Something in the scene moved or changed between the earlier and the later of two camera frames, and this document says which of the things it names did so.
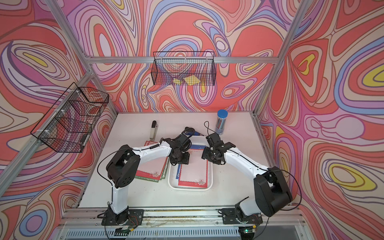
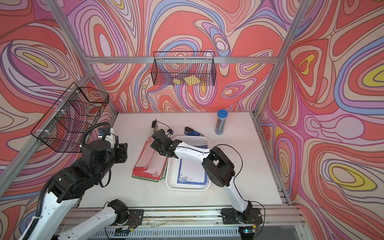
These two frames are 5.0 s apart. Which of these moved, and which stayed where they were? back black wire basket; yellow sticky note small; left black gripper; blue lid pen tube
Moved: left black gripper
Stayed: yellow sticky note small; blue lid pen tube; back black wire basket
